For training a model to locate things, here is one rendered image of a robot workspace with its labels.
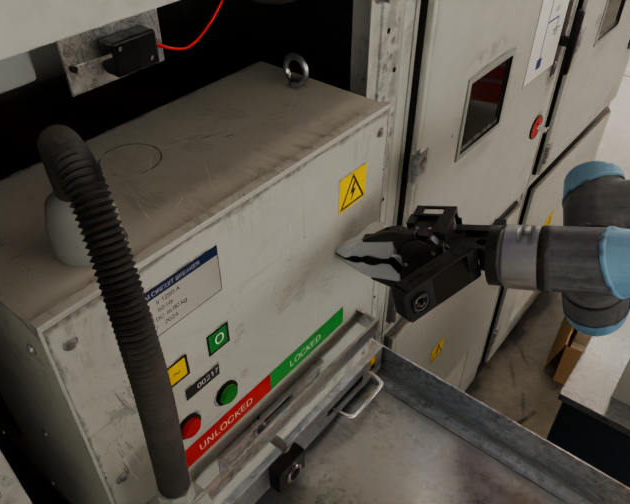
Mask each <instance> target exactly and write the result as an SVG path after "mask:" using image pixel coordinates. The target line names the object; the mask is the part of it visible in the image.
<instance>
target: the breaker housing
mask: <svg viewBox="0 0 630 504"><path fill-rule="evenodd" d="M390 105H391V103H389V102H387V101H384V100H383V101H381V102H378V101H375V100H372V99H369V98H366V97H363V96H361V95H358V94H355V93H352V92H349V91H346V90H343V89H340V88H338V87H335V86H332V85H329V84H326V83H323V82H320V81H317V80H315V79H312V78H309V77H308V80H307V81H306V83H305V84H303V86H301V87H299V88H292V87H291V86H290V85H289V80H288V79H287V78H286V76H285V74H284V72H283V68H280V67H277V66H274V65H271V64H269V63H266V62H263V61H258V62H256V63H254V64H252V65H250V66H247V67H245V68H243V69H241V70H239V71H237V72H234V73H232V74H230V75H228V76H226V77H224V78H221V79H219V80H217V81H215V82H213V83H210V84H208V85H206V86H204V87H202V88H200V89H197V90H195V91H193V92H191V93H189V94H186V95H184V96H182V97H180V98H178V99H176V100H173V101H171V102H169V103H167V104H165V105H163V106H160V107H158V108H156V109H154V110H152V111H149V112H147V113H145V114H143V115H141V116H139V117H136V118H134V119H132V120H130V121H128V122H125V123H123V124H121V125H119V126H117V127H115V128H112V129H110V130H108V131H106V132H104V133H102V134H99V135H97V136H95V137H93V138H91V139H88V140H86V141H84V142H85V144H86V145H87V147H88V148H89V150H90V151H91V153H92V154H93V156H94V158H95V160H96V161H97V164H98V165H99V167H100V170H101V171H102V172H103V176H104V178H105V179H106V181H105V183H106V184H108V185H109V187H108V189H107V191H110V192H111V193H112V194H111V195H110V197H111V199H114V204H115V205H116V207H117V208H118V212H119V214H120V215H119V216H120V219H121V221H122V222H121V223H122V227H123V228H124V230H123V231H124V234H126V235H127V236H126V238H125V240H126V241H129V244H128V245H127V247H129V248H132V249H131V251H130V253H129V254H132V255H134V256H133V258H132V261H135V262H136V264H135V266H134V267H135V268H138V270H139V269H141V268H142V267H144V266H146V265H147V264H149V263H150V262H152V261H153V260H155V259H156V258H158V257H159V256H161V255H163V254H164V253H166V252H167V251H169V250H170V249H172V248H173V247H175V246H176V245H178V244H180V243H181V242H183V241H184V240H186V239H187V238H189V237H190V236H192V235H194V234H195V233H197V232H198V231H200V230H201V229H203V228H204V227H206V226H207V225H209V224H211V223H212V222H214V221H215V220H217V219H218V218H220V217H221V216H223V215H225V214H226V213H228V212H229V211H231V210H232V209H234V208H235V207H237V206H238V205H240V204H242V203H243V202H245V201H246V200H248V199H249V198H251V197H252V196H254V195H256V194H257V193H259V192H260V191H262V190H263V189H265V188H266V187H268V186H269V185H271V184H273V183H274V182H276V181H277V180H279V179H280V178H282V177H283V176H285V175H287V174H288V173H290V172H291V171H293V170H294V169H296V168H297V167H299V166H300V165H302V164H304V163H305V162H307V161H308V160H310V159H311V158H313V157H314V156H316V155H317V154H319V153H321V152H322V151H324V150H325V149H327V148H328V147H330V146H331V145H333V144H335V143H336V142H338V141H339V140H341V139H342V138H344V137H345V136H347V135H348V134H350V133H352V132H353V131H355V130H356V129H358V128H359V127H361V126H362V125H364V124H366V123H367V122H369V121H370V120H372V119H373V118H375V117H376V116H378V115H379V114H381V113H383V112H384V111H386V110H387V109H389V117H390ZM52 192H53V188H52V186H51V183H50V181H49V178H48V175H47V174H46V170H45V168H44V165H43V162H42V161H40V162H38V163H36V164H34V165H32V166H30V167H27V168H25V169H23V170H21V171H19V172H17V173H14V174H12V175H10V176H8V177H6V178H3V179H1V180H0V394H1V396H2V398H3V400H4V402H5V404H6V406H7V407H8V409H9V411H10V413H11V415H12V417H13V418H14V420H15V422H16V424H17V426H18V428H19V429H20V431H21V433H22V435H16V434H15V433H14V432H13V431H12V430H11V429H10V428H9V427H8V426H7V425H6V424H5V423H4V422H3V421H2V420H1V419H0V433H1V435H2V436H3V437H4V438H5V439H6V440H7V441H8V442H9V443H10V444H11V445H12V446H13V447H14V448H15V449H16V450H17V451H18V452H19V453H20V454H21V455H22V456H23V457H24V459H25V460H26V461H27V462H28V463H29V464H30V465H31V466H32V467H33V468H34V469H35V470H36V471H37V472H38V473H39V474H40V475H41V476H42V477H43V478H44V479H45V480H46V481H47V483H48V484H49V485H50V486H51V487H52V488H53V489H54V490H55V491H56V492H57V493H58V494H59V495H60V496H61V497H62V498H63V499H64V500H65V501H66V502H67V503H68V504H114V501H113V499H112V497H111V494H110V492H109V489H108V487H107V485H106V482H105V480H104V478H103V475H102V473H101V471H100V468H99V466H98V464H97V461H96V459H95V457H94V454H93V452H92V450H91V447H90V445H89V443H88V440H87V438H86V436H85V433H84V431H83V429H82V426H81V424H80V421H79V419H78V417H77V414H76V412H75V410H74V407H73V405H72V403H71V400H70V398H69V396H68V393H67V391H66V389H65V386H64V384H63V382H62V379H61V377H60V375H59V372H58V370H57V368H56V365H55V363H54V361H53V358H52V356H51V353H50V351H49V349H48V346H47V344H46V342H45V339H44V337H43V335H42V332H43V331H45V330H46V329H48V328H49V327H51V326H53V325H54V324H56V323H57V322H59V321H60V320H62V319H63V318H65V317H66V316H68V315H70V314H71V313H73V312H74V311H76V310H77V309H79V308H80V307H82V306H84V305H85V304H87V303H88V302H90V301H91V300H93V299H94V298H96V297H97V296H99V295H101V292H102V290H100V289H99V285H100V284H99V283H97V282H96V281H97V279H98V278H99V277H96V276H94V274H95V272H96V271H97V270H94V269H92V267H93V265H92V266H85V267H76V266H69V265H66V264H64V263H62V262H60V261H59V260H58V259H57V258H56V256H55V254H54V251H53V248H52V245H51V243H50V240H49V237H48V234H47V232H46V229H45V215H44V202H45V200H46V198H47V197H48V195H49V194H51V193H52Z"/></svg>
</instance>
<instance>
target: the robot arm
mask: <svg viewBox="0 0 630 504"><path fill-rule="evenodd" d="M562 207H563V226H549V225H544V226H542V225H511V224H509V225H508V226H507V219H495V221H494V224H493V225H468V224H463V223H462V218H460V217H459V216H458V209H457V206H420V205H418V206H417V208H416V209H415V211H414V213H413V214H411V215H410V217H409V219H408V221H407V222H406V224H407V228H406V227H404V226H390V227H386V226H385V224H384V223H383V222H374V223H372V224H370V225H369V226H368V227H367V228H366V229H365V230H363V231H362V232H361V233H360V234H359V235H358V236H357V237H353V238H351V239H349V240H346V241H345V242H343V243H342V244H340V245H339V246H338V247H337V248H336V249H335V255H336V257H337V258H339V259H340V260H342V261H343V262H345V263H346V264H348V265H349V266H351V267H352V268H354V269H355V270H357V271H359V272H360V273H362V274H364V275H366V276H369V277H371V279H372V280H375V281H377V282H379V283H382V284H384V285H387V286H389V287H392V289H391V291H392V295H393V299H394V303H395V307H396V311H397V313H398V314H399V315H401V316H402V317H404V318H405V319H406V320H408V321H409V322H412V323H413V322H415V321H416V320H418V319H419V318H421V317H422V316H424V315H425V314H426V313H428V312H429V311H431V310H432V309H434V308H435V307H437V306H438V305H440V304H441V303H443V302H444V301H445V300H447V299H448V298H450V297H451V296H453V295H454V294H456V293H457V292H459V291H460V290H461V289H463V288H464V287H466V286H467V285H469V284H470V283H472V282H473V281H475V280H476V279H478V278H479V277H480V276H481V270H482V271H485V277H486V281H487V284H488V285H497V286H501V285H502V286H503V287H504V288H507V289H520V290H532V291H549V292H561V295H562V309H563V312H564V314H565V316H566V317H567V319H568V321H569V323H570V324H571V325H572V327H573V328H575V329H576V330H577V331H579V332H581V333H583V334H585V335H589V336H595V337H598V336H606V335H609V334H612V333H614V332H615V331H617V330H618V329H619V328H621V326H622V325H623V324H624V322H625V320H626V318H627V315H628V313H629V311H630V300H629V298H630V179H628V180H626V178H625V176H624V173H623V171H622V169H621V168H620V167H619V166H618V165H616V164H614V163H609V164H608V163H606V162H605V161H589V162H585V163H582V164H579V165H577V166H575V167H574V168H573V169H571V170H570V171H569V172H568V174H567V175H566V177H565V180H564V190H563V199H562ZM425 209H442V210H444V211H443V214H432V213H424V211H425ZM454 219H455V220H454ZM455 222H456V223H455ZM394 249H397V251H396V253H397V254H398V255H394V254H392V253H393V251H394Z"/></svg>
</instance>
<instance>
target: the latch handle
mask: <svg viewBox="0 0 630 504"><path fill-rule="evenodd" d="M368 374H369V375H370V376H372V377H373V378H374V379H375V380H376V381H377V382H378V383H379V385H378V386H377V388H376V389H375V390H374V391H373V392H372V394H371V395H370V396H369V397H368V398H367V399H366V400H365V401H364V402H363V404H362V405H361V406H360V407H359V408H358V409H357V410H356V411H355V412H354V413H353V414H348V413H345V412H343V411H341V410H339V409H337V408H335V407H333V408H332V409H331V411H333V412H334V413H336V414H338V415H340V416H342V417H344V418H347V419H354V418H355V417H357V416H358V415H359V414H360V413H361V412H362V411H363V410H364V409H365V408H366V407H367V405H368V404H369V403H370V402H371V401H372V400H373V399H374V398H375V396H376V395H377V394H378V393H379V392H380V390H381V389H382V388H383V385H384V383H383V380H382V379H381V378H380V377H379V376H378V375H377V374H375V373H374V372H373V371H371V370H369V372H368Z"/></svg>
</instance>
